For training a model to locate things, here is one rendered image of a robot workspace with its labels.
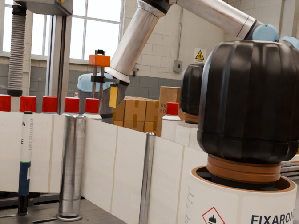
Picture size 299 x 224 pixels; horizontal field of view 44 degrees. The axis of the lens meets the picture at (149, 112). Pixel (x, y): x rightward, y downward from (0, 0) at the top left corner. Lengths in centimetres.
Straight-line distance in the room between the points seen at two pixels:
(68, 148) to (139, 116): 376
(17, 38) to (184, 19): 652
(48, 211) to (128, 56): 75
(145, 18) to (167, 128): 48
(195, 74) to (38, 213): 38
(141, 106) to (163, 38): 288
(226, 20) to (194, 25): 626
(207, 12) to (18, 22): 57
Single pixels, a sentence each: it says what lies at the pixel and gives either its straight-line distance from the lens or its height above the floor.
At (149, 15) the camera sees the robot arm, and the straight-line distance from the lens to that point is 135.
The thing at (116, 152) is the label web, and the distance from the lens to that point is 60.
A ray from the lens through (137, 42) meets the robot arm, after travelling 135.
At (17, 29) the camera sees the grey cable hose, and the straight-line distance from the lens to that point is 93.
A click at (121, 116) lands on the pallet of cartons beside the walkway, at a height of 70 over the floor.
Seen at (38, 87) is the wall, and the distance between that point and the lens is 631.
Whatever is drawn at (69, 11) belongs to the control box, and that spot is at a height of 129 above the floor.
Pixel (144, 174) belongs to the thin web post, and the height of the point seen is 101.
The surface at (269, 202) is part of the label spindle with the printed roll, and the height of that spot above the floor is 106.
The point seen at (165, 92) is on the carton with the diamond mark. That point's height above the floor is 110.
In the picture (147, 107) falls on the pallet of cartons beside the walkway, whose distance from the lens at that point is 444.
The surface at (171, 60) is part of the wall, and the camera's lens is 716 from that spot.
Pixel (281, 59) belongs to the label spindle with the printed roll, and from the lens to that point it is 29.
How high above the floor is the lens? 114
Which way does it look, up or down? 5 degrees down
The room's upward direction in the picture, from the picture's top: 5 degrees clockwise
